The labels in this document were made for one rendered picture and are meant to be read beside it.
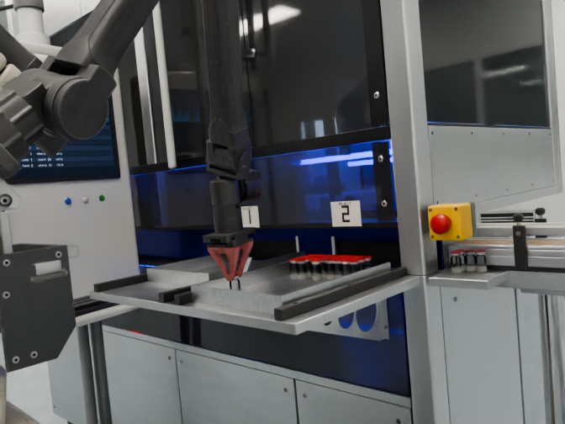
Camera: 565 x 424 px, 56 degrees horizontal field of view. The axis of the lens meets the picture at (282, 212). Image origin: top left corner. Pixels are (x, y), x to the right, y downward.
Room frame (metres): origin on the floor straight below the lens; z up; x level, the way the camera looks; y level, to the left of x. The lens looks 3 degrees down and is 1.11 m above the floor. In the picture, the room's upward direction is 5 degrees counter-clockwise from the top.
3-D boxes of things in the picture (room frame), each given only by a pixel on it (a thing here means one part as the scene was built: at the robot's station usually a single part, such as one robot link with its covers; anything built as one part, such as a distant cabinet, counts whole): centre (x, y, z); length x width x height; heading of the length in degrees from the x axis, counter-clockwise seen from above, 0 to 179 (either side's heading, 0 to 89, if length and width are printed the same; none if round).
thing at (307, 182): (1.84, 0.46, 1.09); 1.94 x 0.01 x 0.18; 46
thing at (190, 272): (1.43, 0.16, 0.90); 0.34 x 0.26 x 0.04; 136
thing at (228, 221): (1.08, 0.11, 1.04); 0.10 x 0.07 x 0.07; 151
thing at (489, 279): (1.13, -0.39, 0.87); 0.14 x 0.13 x 0.02; 136
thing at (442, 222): (1.07, -0.32, 1.00); 0.04 x 0.04 x 0.04; 46
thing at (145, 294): (1.26, 0.08, 0.87); 0.70 x 0.48 x 0.02; 46
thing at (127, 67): (2.01, 0.62, 1.51); 0.49 x 0.01 x 0.59; 46
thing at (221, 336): (1.85, 0.47, 0.73); 1.98 x 0.01 x 0.25; 46
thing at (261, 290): (1.11, -0.01, 0.90); 0.34 x 0.26 x 0.04; 136
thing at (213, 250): (1.08, 0.11, 0.97); 0.07 x 0.07 x 0.09; 61
